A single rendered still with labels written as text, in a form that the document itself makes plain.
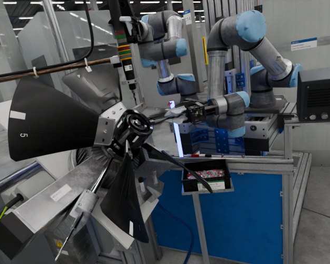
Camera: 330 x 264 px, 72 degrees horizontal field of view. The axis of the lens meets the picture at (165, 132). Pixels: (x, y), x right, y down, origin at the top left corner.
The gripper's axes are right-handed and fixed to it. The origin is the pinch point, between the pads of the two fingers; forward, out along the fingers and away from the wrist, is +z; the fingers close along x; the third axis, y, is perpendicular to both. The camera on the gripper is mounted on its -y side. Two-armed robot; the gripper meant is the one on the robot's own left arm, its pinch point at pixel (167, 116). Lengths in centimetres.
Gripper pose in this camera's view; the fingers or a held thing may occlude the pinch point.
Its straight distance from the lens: 93.5
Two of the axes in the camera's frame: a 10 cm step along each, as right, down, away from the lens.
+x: 1.6, 8.9, 4.2
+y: 2.7, 3.7, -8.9
